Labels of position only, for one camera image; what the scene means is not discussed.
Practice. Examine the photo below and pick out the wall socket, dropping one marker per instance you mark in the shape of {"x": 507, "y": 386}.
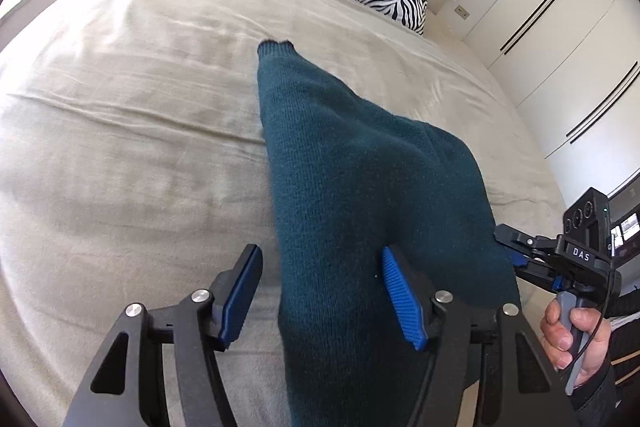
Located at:
{"x": 462, "y": 12}

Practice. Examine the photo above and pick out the beige bed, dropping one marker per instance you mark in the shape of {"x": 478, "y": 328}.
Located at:
{"x": 125, "y": 107}

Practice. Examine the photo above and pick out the dark teal knit sweater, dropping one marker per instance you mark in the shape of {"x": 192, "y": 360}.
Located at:
{"x": 340, "y": 167}

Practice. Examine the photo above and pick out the dark framed screen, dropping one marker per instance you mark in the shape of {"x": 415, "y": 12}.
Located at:
{"x": 627, "y": 227}

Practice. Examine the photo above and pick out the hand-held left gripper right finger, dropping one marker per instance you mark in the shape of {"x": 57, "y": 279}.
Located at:
{"x": 400, "y": 297}

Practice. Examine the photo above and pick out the person's right forearm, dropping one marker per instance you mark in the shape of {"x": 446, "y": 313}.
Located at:
{"x": 597, "y": 397}

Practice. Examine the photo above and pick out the person's right hand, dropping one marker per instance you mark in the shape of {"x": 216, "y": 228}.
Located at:
{"x": 560, "y": 332}

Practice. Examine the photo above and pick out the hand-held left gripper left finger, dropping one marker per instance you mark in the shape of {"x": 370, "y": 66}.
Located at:
{"x": 241, "y": 297}

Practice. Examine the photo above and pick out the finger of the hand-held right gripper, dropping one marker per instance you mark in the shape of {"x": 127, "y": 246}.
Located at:
{"x": 520, "y": 239}
{"x": 532, "y": 272}

